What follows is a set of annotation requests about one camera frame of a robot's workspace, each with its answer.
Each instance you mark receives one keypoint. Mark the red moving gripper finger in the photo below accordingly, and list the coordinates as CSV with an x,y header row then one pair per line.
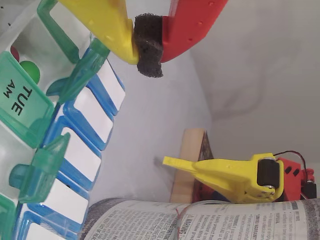
x,y
190,25

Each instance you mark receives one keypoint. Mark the yellow fixed gripper finger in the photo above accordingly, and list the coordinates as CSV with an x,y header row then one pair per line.
x,y
220,172
105,20

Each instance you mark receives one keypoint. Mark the green ball pill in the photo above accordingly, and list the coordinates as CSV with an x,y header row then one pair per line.
x,y
31,70

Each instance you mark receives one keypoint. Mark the red ball pill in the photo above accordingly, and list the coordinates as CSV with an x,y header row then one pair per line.
x,y
15,53

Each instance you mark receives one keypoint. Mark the weekly pill organizer box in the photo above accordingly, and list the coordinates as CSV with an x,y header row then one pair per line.
x,y
82,115

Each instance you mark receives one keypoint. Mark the light wooden block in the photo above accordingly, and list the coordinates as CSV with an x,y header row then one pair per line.
x,y
186,155

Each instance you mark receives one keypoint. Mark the printed warning paper roll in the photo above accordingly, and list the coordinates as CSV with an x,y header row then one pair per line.
x,y
225,222

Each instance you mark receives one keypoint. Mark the white tablecloth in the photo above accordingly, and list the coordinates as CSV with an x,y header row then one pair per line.
x,y
155,112

